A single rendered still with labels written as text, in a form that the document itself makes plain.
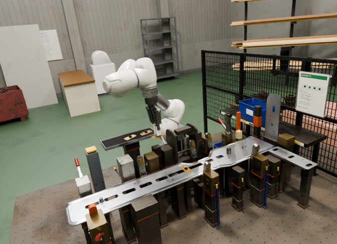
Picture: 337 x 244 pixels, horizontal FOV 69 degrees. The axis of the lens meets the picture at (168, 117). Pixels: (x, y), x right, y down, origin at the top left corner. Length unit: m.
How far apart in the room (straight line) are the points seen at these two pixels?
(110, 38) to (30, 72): 2.68
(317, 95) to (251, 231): 1.03
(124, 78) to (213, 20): 9.45
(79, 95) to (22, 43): 2.58
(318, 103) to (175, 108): 1.08
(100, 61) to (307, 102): 6.47
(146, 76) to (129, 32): 7.66
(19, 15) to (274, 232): 8.06
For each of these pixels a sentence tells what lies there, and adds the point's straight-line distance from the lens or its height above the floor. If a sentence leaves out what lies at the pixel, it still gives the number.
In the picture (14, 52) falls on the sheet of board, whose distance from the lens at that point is 8.05.
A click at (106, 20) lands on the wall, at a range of 8.75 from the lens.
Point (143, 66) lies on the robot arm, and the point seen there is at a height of 1.66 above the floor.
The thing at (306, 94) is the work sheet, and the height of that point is 1.29.
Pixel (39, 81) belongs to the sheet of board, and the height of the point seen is 0.69.
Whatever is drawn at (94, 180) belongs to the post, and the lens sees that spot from 1.71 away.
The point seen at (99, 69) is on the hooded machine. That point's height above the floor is 0.81.
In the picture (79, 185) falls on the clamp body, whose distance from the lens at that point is 1.50.
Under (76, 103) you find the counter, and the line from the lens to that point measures 6.25.
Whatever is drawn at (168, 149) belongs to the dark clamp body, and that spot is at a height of 1.08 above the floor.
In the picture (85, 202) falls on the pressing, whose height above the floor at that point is 1.00.
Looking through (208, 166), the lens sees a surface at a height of 1.08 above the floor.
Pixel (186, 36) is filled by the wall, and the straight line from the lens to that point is 9.89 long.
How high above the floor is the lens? 1.85
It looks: 21 degrees down
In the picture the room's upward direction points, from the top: 5 degrees counter-clockwise
